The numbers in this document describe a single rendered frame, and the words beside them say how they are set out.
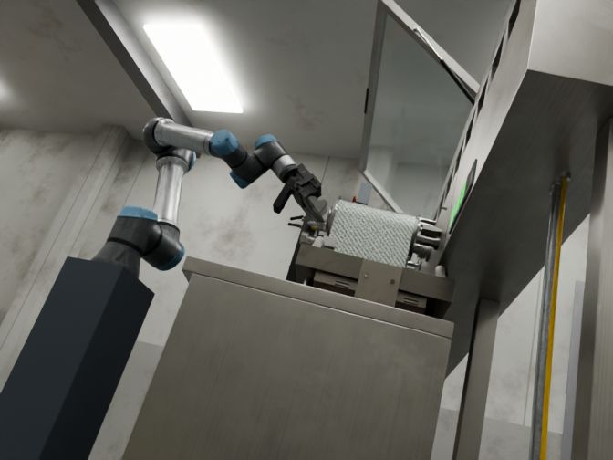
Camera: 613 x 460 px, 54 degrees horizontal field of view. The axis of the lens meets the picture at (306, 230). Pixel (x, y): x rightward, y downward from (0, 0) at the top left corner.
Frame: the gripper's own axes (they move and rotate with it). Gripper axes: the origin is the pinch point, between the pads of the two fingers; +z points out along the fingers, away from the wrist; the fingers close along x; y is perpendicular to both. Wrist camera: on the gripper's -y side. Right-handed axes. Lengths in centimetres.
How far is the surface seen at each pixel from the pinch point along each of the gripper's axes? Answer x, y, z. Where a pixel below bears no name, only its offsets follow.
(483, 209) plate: -44, 20, 37
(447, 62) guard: -20, 59, -14
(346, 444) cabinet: -32, -35, 60
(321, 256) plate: -26.1, -13.0, 19.2
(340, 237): -6.4, 0.2, 10.6
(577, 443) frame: -80, -14, 81
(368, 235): -6.4, 7.4, 14.9
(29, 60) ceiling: 364, -45, -508
